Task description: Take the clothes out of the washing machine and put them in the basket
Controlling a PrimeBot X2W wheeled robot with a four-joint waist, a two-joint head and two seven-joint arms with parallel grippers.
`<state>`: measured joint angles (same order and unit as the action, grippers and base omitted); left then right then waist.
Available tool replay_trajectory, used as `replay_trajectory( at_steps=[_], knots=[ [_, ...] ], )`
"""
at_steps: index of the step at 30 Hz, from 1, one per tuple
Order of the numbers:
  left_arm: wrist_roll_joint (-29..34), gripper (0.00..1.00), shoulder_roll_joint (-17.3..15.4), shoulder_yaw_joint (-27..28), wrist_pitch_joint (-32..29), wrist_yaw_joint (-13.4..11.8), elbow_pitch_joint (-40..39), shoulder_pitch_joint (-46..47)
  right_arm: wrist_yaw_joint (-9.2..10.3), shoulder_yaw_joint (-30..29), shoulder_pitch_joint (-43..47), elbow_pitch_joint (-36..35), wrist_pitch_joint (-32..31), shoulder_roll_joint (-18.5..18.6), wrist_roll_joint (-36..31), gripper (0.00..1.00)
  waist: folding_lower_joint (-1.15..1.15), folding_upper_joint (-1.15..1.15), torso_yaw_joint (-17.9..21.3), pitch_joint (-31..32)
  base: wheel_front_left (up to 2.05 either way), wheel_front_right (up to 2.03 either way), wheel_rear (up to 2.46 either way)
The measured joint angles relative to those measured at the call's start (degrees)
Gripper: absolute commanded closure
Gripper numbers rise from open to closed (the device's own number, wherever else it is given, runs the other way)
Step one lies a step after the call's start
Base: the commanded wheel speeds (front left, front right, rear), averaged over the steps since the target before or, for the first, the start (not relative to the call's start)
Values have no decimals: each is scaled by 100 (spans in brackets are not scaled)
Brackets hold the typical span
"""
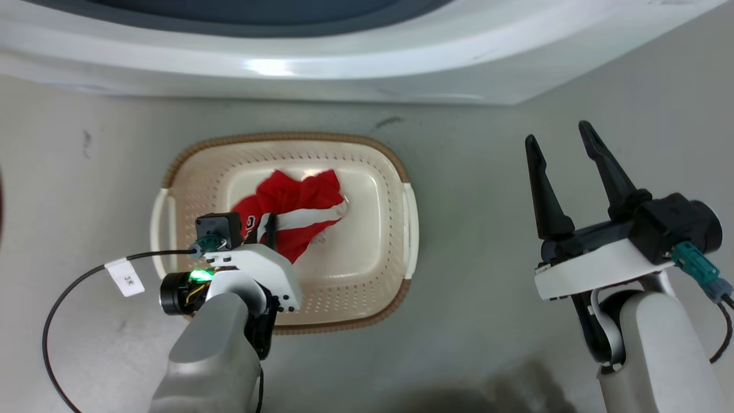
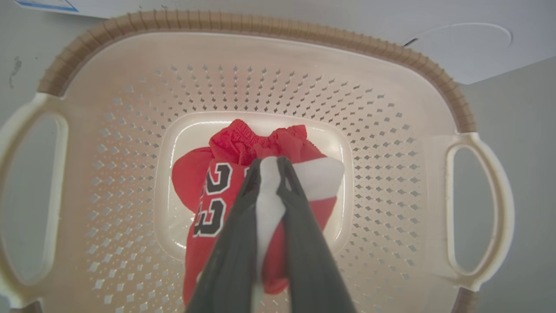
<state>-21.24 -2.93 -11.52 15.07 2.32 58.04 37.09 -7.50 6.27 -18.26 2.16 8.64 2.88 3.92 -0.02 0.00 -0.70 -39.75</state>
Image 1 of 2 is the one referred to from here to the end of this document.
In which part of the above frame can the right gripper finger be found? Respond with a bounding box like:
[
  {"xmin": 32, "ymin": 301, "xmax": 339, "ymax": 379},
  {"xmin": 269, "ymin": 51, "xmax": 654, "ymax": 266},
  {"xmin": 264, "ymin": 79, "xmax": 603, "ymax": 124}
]
[
  {"xmin": 578, "ymin": 120, "xmax": 653, "ymax": 223},
  {"xmin": 525, "ymin": 134, "xmax": 576, "ymax": 242}
]

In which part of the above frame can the white and dark right gripper body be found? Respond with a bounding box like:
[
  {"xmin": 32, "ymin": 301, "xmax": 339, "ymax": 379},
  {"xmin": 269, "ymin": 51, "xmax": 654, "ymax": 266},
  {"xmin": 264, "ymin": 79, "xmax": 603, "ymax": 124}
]
[{"xmin": 534, "ymin": 220, "xmax": 678, "ymax": 302}]

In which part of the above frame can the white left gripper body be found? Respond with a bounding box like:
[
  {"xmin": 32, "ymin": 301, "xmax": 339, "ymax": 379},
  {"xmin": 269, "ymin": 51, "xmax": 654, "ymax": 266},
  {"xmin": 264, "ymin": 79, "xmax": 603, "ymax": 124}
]
[{"xmin": 204, "ymin": 243, "xmax": 303, "ymax": 313}]

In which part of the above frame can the red and white garment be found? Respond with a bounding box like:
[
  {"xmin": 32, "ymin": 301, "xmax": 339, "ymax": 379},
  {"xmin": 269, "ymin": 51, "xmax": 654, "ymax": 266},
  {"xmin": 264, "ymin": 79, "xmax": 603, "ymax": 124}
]
[{"xmin": 231, "ymin": 169, "xmax": 350, "ymax": 264}]

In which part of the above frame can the beige plastic laundry basket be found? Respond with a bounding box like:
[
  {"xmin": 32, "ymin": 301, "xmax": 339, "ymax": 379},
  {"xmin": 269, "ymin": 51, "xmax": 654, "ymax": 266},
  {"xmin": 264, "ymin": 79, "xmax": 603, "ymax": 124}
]
[{"xmin": 150, "ymin": 133, "xmax": 420, "ymax": 336}]

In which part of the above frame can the white washing machine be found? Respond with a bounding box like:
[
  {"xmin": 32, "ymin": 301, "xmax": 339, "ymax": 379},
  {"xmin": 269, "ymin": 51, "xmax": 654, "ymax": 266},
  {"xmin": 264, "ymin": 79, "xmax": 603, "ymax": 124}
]
[{"xmin": 0, "ymin": 0, "xmax": 729, "ymax": 106}]

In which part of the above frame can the dark grey washing machine door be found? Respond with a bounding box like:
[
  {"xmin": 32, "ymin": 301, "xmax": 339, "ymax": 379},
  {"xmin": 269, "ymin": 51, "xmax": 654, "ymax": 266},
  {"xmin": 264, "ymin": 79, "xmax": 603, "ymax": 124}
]
[{"xmin": 23, "ymin": 0, "xmax": 455, "ymax": 38}]

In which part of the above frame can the teal left cable connector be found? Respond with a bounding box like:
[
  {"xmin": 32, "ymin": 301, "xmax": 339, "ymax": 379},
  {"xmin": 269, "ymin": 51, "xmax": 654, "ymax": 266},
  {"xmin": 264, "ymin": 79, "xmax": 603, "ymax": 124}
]
[{"xmin": 190, "ymin": 233, "xmax": 229, "ymax": 258}]

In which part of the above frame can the teal cable connector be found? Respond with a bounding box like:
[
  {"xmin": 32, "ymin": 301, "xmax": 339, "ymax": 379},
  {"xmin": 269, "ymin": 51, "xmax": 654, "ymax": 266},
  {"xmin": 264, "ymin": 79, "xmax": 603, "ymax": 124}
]
[
  {"xmin": 671, "ymin": 241, "xmax": 733, "ymax": 303},
  {"xmin": 190, "ymin": 233, "xmax": 229, "ymax": 258}
]

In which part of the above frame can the teal right cable connector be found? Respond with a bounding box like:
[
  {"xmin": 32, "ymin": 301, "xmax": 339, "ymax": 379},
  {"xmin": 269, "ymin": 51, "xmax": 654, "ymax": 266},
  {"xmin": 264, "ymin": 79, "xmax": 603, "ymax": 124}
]
[{"xmin": 671, "ymin": 241, "xmax": 733, "ymax": 303}]

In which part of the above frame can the white cable label tag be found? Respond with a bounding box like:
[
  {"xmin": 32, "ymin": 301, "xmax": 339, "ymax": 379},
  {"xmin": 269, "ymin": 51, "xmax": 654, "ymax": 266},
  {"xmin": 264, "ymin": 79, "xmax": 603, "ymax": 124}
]
[{"xmin": 106, "ymin": 258, "xmax": 146, "ymax": 298}]

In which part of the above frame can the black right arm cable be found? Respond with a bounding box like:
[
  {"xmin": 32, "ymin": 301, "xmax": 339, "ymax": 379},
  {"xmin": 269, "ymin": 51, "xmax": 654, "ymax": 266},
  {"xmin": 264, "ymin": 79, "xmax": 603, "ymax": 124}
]
[{"xmin": 709, "ymin": 295, "xmax": 734, "ymax": 365}]

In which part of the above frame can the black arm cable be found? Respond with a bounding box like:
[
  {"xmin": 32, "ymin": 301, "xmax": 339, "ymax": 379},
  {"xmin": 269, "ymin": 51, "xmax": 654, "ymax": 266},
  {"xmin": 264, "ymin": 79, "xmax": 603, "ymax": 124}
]
[
  {"xmin": 42, "ymin": 248, "xmax": 197, "ymax": 413},
  {"xmin": 709, "ymin": 295, "xmax": 734, "ymax": 365}
]

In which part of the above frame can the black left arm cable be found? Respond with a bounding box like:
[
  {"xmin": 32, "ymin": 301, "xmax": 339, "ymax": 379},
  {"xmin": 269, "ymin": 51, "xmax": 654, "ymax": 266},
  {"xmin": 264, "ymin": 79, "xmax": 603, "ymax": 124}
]
[{"xmin": 42, "ymin": 248, "xmax": 197, "ymax": 413}]

